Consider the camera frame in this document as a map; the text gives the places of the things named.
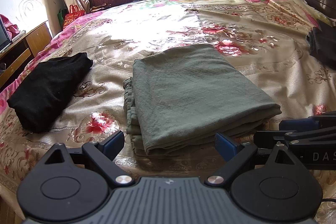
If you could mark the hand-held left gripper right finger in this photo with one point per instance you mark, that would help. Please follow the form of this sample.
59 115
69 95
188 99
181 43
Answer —
224 142

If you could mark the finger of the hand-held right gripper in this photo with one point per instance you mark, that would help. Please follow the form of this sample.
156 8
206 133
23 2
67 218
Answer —
265 138
299 124

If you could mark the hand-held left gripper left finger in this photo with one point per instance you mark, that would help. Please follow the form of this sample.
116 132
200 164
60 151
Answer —
113 141

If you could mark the green pants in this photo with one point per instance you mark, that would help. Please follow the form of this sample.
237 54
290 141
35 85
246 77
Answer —
189 92

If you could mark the black knit pants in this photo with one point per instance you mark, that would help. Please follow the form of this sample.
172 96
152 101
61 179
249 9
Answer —
47 90

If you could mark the dark cloth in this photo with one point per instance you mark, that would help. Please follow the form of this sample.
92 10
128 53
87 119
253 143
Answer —
324 45

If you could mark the floral satin bedspread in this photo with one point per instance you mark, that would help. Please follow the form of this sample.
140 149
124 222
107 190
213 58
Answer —
157 29

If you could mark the wooden cabinet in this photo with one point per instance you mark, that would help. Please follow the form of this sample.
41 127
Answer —
36 37

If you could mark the red shopping bag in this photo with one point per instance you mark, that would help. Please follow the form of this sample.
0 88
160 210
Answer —
73 16

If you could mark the green shopping bag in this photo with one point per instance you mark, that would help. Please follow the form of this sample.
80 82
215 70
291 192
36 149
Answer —
61 16

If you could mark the pink plastic bag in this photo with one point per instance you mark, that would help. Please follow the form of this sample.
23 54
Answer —
11 28

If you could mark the television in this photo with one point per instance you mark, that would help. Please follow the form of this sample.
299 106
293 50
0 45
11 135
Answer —
4 35

